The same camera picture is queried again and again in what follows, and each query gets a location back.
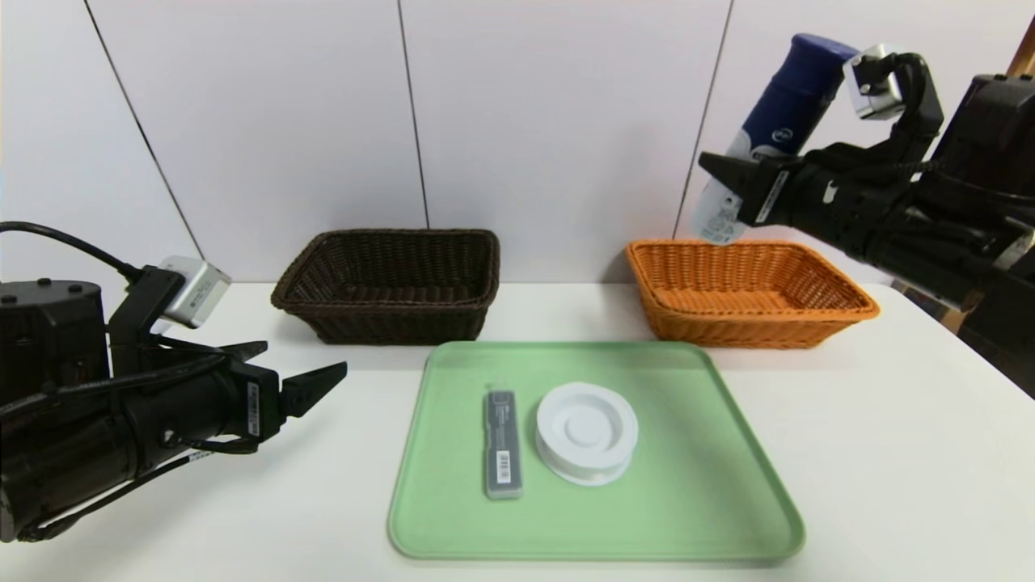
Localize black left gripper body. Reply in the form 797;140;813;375
120;356;282;481

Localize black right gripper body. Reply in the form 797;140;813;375
737;154;853;252

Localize blue white bottle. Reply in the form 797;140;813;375
692;34;860;246

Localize grey pencil lead case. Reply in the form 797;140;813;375
485;389;523;500

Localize white round plastic spool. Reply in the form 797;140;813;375
535;382;639;487

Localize dark brown wicker basket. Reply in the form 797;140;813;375
271;230;501;346

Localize orange wicker basket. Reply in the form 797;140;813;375
626;239;880;349

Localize wooden shelf unit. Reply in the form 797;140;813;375
1007;16;1035;78

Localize light green plastic tray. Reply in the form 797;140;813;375
387;340;806;561

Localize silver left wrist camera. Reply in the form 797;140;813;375
158;256;232;329

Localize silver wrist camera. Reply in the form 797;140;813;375
158;256;232;329
843;44;905;122

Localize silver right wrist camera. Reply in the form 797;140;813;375
843;44;905;122

